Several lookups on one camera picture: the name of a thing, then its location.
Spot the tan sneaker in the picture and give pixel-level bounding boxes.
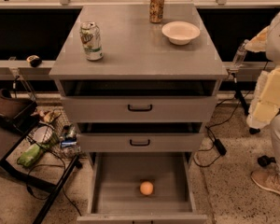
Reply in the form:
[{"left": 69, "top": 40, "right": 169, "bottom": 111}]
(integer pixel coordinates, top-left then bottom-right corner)
[{"left": 251, "top": 170, "right": 280, "bottom": 195}]

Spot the black side table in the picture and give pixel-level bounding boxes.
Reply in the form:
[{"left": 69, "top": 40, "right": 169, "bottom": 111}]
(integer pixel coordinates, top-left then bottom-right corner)
[{"left": 0, "top": 89, "right": 82, "bottom": 224}]

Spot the orange fruit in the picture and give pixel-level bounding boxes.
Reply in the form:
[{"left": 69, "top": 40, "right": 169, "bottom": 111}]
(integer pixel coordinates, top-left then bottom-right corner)
[{"left": 139, "top": 181, "right": 154, "bottom": 196}]

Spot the black tripod stand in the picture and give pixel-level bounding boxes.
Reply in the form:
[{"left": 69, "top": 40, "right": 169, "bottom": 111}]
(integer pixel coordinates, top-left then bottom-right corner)
[{"left": 230, "top": 72, "right": 261, "bottom": 135}]

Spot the grey open bottom drawer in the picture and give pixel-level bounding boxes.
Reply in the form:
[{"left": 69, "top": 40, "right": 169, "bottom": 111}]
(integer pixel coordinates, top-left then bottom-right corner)
[{"left": 77, "top": 152, "right": 207, "bottom": 224}]

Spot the grey drawer cabinet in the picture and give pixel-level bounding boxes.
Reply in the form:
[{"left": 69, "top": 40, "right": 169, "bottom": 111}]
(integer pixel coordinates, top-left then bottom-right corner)
[{"left": 49, "top": 3, "right": 230, "bottom": 161}]

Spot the green white soda can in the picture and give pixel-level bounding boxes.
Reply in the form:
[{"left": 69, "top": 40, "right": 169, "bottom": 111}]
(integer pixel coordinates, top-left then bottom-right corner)
[{"left": 79, "top": 21, "right": 104, "bottom": 61}]

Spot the white ceramic bowl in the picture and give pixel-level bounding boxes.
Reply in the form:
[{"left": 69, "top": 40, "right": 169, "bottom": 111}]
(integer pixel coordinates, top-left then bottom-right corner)
[{"left": 161, "top": 21, "right": 201, "bottom": 46}]

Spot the brown patterned drink can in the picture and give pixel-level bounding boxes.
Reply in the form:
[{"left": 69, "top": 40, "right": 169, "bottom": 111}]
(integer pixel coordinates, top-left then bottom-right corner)
[{"left": 149, "top": 0, "right": 164, "bottom": 23}]

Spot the grey top drawer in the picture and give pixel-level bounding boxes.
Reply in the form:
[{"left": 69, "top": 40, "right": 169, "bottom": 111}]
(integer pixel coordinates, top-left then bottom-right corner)
[{"left": 60, "top": 80, "right": 218, "bottom": 123}]

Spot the small black round device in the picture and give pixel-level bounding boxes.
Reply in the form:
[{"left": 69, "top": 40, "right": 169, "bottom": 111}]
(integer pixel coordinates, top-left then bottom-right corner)
[{"left": 26, "top": 55, "right": 42, "bottom": 68}]

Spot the clear plastic water bottle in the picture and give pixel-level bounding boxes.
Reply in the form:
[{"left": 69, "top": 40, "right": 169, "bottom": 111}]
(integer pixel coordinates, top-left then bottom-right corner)
[{"left": 232, "top": 39, "right": 248, "bottom": 68}]

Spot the wire basket of snacks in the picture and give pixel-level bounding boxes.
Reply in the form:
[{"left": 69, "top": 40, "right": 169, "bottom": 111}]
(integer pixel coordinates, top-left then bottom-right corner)
[{"left": 28, "top": 108, "right": 81, "bottom": 159}]

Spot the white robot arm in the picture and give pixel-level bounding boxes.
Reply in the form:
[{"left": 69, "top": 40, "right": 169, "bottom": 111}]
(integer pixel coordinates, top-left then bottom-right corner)
[{"left": 245, "top": 12, "right": 280, "bottom": 129}]

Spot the black power adapter with cable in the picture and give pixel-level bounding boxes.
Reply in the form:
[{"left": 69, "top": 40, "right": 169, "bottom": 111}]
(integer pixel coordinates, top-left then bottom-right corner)
[{"left": 193, "top": 103, "right": 251, "bottom": 169}]

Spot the green chip bag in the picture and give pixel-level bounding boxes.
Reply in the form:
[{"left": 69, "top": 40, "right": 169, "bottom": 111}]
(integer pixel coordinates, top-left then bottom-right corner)
[{"left": 17, "top": 144, "right": 45, "bottom": 168}]

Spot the black caster wheel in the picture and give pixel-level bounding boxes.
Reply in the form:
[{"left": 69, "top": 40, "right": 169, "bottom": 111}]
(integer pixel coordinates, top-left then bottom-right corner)
[{"left": 258, "top": 155, "right": 275, "bottom": 167}]

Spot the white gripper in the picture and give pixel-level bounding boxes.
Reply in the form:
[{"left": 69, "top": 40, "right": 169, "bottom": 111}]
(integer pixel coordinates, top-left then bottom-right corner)
[{"left": 245, "top": 27, "right": 280, "bottom": 129}]

